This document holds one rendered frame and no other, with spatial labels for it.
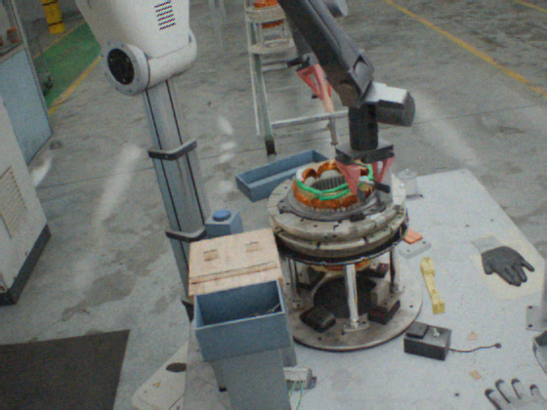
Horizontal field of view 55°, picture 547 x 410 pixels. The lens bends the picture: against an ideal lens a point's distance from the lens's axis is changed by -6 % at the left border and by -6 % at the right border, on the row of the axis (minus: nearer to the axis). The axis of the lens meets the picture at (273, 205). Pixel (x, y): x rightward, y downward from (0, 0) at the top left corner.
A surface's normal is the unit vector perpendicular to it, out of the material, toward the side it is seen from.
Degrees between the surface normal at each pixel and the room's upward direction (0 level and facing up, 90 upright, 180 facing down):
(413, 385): 0
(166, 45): 90
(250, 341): 90
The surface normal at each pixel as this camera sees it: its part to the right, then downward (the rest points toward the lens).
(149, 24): 0.83, 0.15
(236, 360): 0.11, 0.46
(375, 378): -0.15, -0.87
